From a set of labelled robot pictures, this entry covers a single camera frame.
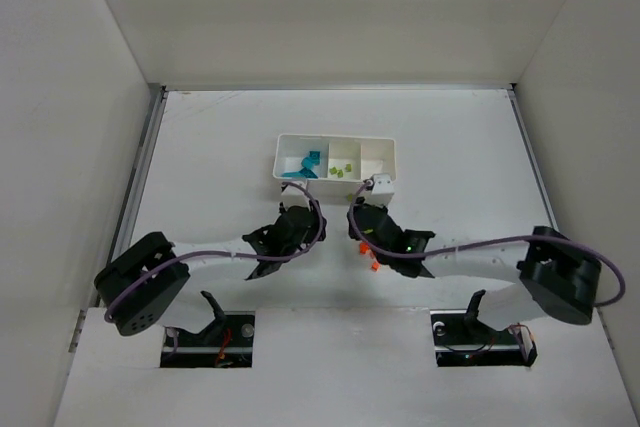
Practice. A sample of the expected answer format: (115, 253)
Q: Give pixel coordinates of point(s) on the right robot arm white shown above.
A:
(547, 274)

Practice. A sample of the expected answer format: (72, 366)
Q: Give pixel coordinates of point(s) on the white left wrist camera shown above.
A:
(293, 195)

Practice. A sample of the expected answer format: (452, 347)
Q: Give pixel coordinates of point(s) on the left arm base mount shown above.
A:
(226, 342)

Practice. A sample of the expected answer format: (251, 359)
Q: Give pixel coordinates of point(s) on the teal long lego brick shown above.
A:
(307, 163)

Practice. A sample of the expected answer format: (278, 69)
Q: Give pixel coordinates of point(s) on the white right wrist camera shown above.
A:
(381, 190)

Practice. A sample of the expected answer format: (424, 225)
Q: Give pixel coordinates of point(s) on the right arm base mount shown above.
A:
(461, 340)

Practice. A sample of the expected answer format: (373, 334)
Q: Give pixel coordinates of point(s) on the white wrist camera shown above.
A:
(293, 195)
(381, 190)

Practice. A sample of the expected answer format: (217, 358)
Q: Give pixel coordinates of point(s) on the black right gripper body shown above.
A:
(373, 220)

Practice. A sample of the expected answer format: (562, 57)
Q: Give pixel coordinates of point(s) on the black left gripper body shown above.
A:
(296, 220)

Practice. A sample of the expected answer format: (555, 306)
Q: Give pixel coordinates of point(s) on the teal small lego brick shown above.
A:
(308, 173)

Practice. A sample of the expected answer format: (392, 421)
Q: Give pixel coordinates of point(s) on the white divided container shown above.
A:
(367, 156)

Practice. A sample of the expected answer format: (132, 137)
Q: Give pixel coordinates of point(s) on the teal square lego brick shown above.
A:
(315, 156)

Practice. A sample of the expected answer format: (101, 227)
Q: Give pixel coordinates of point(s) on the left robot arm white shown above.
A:
(139, 286)

